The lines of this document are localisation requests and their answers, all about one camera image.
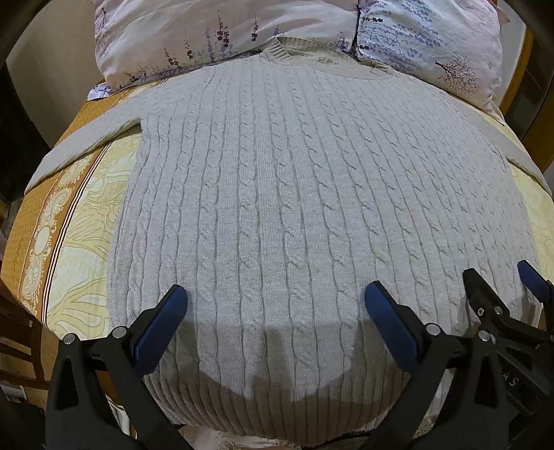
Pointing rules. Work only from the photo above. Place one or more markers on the blue floral pillow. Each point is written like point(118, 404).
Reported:
point(424, 34)

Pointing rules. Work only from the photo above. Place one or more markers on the yellow patterned bedsheet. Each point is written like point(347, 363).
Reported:
point(82, 264)

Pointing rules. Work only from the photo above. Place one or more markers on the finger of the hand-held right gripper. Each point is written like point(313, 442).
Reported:
point(476, 286)
point(534, 281)

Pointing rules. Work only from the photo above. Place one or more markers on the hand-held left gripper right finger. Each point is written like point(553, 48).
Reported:
point(389, 322)

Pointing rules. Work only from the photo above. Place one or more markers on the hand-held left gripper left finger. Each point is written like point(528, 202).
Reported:
point(162, 321)

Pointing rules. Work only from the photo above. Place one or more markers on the pink floral pillow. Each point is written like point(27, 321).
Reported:
point(194, 26)

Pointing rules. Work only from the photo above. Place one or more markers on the wooden headboard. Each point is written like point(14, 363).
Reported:
point(521, 82)

